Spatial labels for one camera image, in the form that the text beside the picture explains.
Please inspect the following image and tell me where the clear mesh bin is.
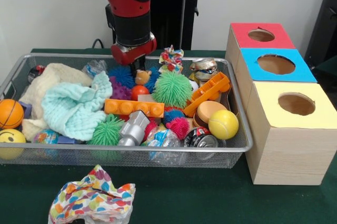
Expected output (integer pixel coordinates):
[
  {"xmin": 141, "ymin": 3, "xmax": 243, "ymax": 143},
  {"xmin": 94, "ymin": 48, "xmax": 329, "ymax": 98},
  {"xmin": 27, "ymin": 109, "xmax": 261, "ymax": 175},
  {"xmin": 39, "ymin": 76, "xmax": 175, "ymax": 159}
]
[{"xmin": 0, "ymin": 52, "xmax": 254, "ymax": 169}]

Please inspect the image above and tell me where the cream waffle cloth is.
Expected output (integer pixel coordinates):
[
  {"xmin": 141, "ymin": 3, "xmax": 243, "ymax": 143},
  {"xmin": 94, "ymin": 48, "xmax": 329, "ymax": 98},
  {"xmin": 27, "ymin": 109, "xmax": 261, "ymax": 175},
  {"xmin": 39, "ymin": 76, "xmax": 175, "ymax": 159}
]
[{"xmin": 19, "ymin": 63, "xmax": 93, "ymax": 140}]

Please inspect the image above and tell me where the dark green tablecloth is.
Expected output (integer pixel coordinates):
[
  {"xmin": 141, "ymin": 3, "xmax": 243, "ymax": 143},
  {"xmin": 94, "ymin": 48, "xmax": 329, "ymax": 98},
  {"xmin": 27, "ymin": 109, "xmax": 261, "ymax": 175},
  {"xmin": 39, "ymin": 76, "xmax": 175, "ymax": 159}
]
[
  {"xmin": 0, "ymin": 47, "xmax": 337, "ymax": 224},
  {"xmin": 313, "ymin": 56, "xmax": 337, "ymax": 95}
]

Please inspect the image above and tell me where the colourful spotted cloth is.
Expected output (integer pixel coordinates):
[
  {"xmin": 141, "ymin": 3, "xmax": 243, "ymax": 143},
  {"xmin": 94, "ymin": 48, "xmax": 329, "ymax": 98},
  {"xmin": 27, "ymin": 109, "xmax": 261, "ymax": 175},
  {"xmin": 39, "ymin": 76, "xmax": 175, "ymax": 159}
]
[{"xmin": 48, "ymin": 164, "xmax": 136, "ymax": 224}]

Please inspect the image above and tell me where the yellow smiley ball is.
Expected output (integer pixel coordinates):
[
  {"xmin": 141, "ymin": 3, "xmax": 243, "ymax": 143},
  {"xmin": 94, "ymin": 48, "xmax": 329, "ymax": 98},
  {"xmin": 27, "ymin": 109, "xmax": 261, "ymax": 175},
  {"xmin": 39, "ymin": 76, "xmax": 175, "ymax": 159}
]
[{"xmin": 0, "ymin": 128, "xmax": 26, "ymax": 160}]

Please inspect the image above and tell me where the black cable loop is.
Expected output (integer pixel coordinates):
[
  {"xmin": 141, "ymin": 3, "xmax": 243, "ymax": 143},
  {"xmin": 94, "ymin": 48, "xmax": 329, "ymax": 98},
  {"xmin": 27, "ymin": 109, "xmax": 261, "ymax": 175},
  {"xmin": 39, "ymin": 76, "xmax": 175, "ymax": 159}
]
[{"xmin": 91, "ymin": 38, "xmax": 104, "ymax": 50}]

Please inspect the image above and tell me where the silver plastic toy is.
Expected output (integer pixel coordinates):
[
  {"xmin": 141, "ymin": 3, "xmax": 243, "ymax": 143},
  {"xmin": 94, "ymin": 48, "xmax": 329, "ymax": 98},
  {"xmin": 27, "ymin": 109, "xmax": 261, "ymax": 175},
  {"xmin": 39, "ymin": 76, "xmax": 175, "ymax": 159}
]
[{"xmin": 117, "ymin": 110, "xmax": 150, "ymax": 147}]

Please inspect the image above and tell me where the wooden box with three holes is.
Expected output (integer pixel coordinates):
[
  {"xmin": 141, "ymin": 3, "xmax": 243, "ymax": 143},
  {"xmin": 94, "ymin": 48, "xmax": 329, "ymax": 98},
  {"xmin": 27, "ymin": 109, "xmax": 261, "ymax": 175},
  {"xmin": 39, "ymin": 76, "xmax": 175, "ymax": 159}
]
[{"xmin": 225, "ymin": 22, "xmax": 337, "ymax": 186}]

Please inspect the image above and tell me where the orange basketball toy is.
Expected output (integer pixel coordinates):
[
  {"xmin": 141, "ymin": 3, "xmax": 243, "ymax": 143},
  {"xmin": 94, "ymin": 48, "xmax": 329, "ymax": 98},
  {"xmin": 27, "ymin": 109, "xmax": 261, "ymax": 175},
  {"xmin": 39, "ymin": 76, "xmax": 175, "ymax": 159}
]
[{"xmin": 0, "ymin": 99, "xmax": 25, "ymax": 130}]

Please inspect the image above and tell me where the green spiky rubber ball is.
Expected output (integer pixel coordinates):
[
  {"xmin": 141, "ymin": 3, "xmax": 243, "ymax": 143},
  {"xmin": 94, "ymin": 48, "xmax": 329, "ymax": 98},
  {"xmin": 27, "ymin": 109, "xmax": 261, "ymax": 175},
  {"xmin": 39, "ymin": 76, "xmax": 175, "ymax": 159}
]
[{"xmin": 152, "ymin": 70, "xmax": 194, "ymax": 109}]

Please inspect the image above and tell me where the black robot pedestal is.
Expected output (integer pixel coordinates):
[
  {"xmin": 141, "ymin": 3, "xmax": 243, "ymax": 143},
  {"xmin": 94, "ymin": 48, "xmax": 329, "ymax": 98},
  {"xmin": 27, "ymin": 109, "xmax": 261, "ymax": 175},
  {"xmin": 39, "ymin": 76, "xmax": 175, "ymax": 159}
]
[{"xmin": 105, "ymin": 0, "xmax": 213, "ymax": 50}]

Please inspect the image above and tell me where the toy hamburger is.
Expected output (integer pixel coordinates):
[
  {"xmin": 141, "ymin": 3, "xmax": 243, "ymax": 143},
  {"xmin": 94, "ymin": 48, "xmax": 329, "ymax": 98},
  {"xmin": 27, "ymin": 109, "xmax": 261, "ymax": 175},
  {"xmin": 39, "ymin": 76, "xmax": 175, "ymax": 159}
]
[{"xmin": 193, "ymin": 100, "xmax": 229, "ymax": 130}]

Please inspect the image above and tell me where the brown plush monkey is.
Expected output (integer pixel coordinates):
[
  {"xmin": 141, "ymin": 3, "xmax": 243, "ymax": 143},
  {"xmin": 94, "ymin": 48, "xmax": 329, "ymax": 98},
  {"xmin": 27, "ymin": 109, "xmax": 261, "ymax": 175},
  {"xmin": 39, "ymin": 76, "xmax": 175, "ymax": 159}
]
[{"xmin": 134, "ymin": 69, "xmax": 153, "ymax": 86}]

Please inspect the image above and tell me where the black upright panel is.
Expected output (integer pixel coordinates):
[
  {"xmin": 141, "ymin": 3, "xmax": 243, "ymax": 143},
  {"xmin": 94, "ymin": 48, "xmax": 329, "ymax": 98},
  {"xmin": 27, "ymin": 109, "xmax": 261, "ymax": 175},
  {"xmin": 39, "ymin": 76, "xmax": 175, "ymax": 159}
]
[{"xmin": 304, "ymin": 0, "xmax": 337, "ymax": 63}]

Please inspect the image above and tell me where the mint green waffle cloth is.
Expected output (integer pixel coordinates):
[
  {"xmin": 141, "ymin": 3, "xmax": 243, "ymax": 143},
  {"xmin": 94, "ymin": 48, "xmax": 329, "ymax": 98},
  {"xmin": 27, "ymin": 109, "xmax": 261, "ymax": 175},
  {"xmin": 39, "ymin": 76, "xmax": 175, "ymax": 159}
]
[{"xmin": 41, "ymin": 71, "xmax": 113, "ymax": 141}]

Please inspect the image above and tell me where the orange plastic toy block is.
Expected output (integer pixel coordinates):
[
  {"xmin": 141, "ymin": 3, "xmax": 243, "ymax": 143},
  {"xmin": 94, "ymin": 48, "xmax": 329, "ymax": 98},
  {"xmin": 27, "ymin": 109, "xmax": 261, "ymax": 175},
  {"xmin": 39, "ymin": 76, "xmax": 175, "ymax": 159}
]
[{"xmin": 183, "ymin": 71, "xmax": 232, "ymax": 118}]

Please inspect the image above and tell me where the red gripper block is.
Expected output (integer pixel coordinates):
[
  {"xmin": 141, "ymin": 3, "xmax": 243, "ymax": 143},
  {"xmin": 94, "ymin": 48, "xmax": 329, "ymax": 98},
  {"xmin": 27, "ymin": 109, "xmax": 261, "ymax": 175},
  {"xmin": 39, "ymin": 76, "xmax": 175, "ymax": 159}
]
[{"xmin": 110, "ymin": 31, "xmax": 157, "ymax": 76}]

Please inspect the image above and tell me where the orange studded building brick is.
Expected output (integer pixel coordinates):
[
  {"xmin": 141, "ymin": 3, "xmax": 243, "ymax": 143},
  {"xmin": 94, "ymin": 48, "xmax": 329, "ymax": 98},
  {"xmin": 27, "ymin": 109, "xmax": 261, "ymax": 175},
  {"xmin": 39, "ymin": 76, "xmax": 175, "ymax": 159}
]
[{"xmin": 104, "ymin": 99, "xmax": 165, "ymax": 118}]

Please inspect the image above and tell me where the yellow tennis ball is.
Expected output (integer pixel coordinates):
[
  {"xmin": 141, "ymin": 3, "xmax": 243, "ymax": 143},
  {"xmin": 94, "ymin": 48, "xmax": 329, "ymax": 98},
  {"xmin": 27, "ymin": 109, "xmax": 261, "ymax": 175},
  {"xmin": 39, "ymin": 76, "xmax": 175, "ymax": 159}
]
[{"xmin": 208, "ymin": 110, "xmax": 240, "ymax": 140}]

